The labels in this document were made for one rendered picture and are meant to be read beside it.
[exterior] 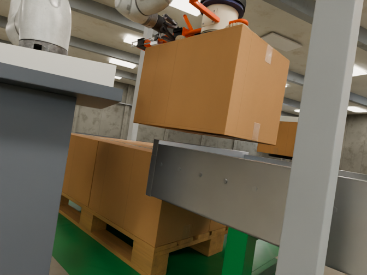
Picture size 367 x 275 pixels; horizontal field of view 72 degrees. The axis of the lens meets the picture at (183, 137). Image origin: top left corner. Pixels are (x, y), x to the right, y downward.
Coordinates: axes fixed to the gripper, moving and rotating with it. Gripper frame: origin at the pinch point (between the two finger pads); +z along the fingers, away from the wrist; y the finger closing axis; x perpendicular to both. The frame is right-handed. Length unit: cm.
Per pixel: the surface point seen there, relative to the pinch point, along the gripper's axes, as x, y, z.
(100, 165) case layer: -27, 79, -21
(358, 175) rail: 88, 62, 29
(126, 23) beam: -530, -248, 289
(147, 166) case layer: 13, 72, -21
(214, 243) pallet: 26, 113, 26
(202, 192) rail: 58, 73, -36
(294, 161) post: 89, 59, -54
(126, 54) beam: -826, -265, 494
